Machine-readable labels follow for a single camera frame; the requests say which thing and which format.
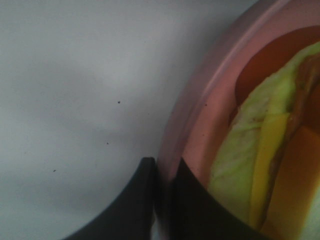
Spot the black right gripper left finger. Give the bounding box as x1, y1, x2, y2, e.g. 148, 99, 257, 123
66, 157, 156, 240

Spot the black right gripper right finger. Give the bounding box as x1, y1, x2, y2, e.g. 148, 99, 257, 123
169, 159, 267, 240

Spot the sandwich with lettuce and cheese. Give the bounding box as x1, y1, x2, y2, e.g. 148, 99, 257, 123
207, 42, 320, 240

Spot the pink round plate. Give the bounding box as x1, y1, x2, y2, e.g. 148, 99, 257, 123
154, 0, 320, 240

